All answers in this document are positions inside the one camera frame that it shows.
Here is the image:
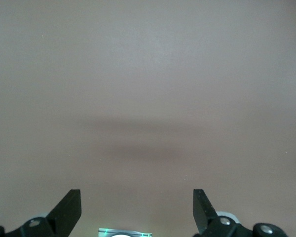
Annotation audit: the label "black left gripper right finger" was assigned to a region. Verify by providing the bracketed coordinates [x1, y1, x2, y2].
[193, 189, 290, 237]

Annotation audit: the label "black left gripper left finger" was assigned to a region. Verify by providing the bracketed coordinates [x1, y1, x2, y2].
[0, 189, 83, 237]

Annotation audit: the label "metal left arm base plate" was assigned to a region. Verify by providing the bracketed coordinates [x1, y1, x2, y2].
[98, 228, 152, 237]

